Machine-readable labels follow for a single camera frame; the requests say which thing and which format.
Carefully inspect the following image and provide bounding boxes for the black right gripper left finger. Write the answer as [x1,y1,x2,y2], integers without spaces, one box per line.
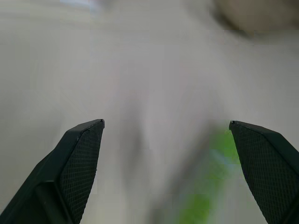
[0,119,105,224]

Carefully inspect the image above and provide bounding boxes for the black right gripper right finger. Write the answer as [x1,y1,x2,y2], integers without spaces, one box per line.
[228,120,299,224]

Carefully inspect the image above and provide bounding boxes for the green highlighter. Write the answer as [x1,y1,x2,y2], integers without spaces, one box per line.
[179,130,243,224]

